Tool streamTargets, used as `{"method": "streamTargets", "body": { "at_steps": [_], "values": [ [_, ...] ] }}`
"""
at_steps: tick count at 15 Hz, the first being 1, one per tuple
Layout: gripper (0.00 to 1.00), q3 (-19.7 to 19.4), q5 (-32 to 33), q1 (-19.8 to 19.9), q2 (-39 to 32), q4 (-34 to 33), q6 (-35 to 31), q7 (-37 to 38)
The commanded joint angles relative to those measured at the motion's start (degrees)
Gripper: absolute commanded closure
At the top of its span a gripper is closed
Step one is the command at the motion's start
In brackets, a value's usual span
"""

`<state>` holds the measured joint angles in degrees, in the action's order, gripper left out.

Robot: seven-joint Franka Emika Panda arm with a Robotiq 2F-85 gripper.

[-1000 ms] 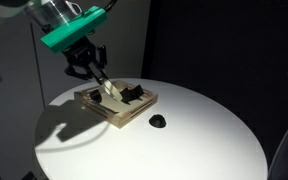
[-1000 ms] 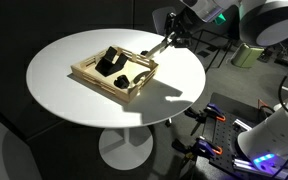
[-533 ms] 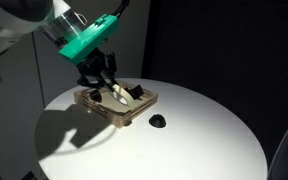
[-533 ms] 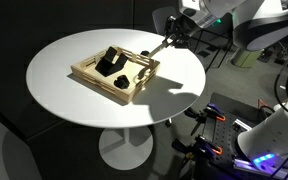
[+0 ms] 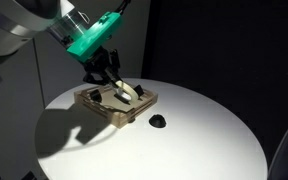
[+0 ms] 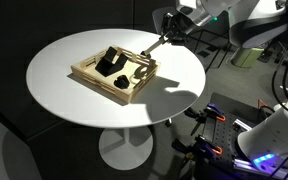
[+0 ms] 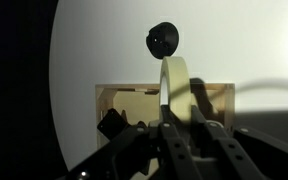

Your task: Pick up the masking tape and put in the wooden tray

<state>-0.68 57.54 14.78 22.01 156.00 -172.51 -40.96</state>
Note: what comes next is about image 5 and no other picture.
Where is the wooden slatted tray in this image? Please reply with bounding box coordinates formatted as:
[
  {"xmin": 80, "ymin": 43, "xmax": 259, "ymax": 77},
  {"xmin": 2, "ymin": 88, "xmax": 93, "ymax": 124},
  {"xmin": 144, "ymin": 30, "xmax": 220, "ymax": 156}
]
[{"xmin": 73, "ymin": 82, "xmax": 159, "ymax": 130}]

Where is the small black knob piece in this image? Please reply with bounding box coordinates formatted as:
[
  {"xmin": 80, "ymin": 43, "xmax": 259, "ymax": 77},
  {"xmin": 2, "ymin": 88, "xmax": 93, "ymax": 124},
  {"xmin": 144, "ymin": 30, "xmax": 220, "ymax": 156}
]
[{"xmin": 89, "ymin": 87, "xmax": 103, "ymax": 103}]

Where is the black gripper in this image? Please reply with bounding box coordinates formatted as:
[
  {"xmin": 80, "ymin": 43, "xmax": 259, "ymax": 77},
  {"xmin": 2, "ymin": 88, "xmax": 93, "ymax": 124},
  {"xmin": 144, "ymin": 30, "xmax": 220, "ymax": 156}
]
[{"xmin": 82, "ymin": 48, "xmax": 132, "ymax": 102}]

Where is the beige masking tape roll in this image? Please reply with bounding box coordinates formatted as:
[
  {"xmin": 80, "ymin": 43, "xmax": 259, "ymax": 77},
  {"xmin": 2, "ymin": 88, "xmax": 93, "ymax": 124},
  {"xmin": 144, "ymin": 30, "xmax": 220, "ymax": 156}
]
[{"xmin": 111, "ymin": 79, "xmax": 139, "ymax": 103}]

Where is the large black angled block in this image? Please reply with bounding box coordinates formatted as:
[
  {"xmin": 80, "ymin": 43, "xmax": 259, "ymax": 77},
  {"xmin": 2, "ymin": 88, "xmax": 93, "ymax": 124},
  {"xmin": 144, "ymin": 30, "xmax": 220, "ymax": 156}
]
[{"xmin": 133, "ymin": 84, "xmax": 145, "ymax": 100}]

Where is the black dome-shaped object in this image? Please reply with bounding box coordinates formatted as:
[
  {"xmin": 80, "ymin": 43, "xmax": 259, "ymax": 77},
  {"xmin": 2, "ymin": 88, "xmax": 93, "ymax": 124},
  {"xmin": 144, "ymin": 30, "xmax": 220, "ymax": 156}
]
[{"xmin": 148, "ymin": 113, "xmax": 168, "ymax": 129}]

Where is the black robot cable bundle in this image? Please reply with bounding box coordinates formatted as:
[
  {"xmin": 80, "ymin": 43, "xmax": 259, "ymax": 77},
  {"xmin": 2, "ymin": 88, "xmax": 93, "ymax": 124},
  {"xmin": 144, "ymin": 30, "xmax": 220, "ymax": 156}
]
[{"xmin": 115, "ymin": 0, "xmax": 132, "ymax": 15}]

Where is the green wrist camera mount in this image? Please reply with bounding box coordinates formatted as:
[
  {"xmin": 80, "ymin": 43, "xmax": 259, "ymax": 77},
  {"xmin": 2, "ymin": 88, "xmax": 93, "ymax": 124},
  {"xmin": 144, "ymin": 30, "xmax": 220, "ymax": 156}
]
[{"xmin": 66, "ymin": 12, "xmax": 124, "ymax": 65}]

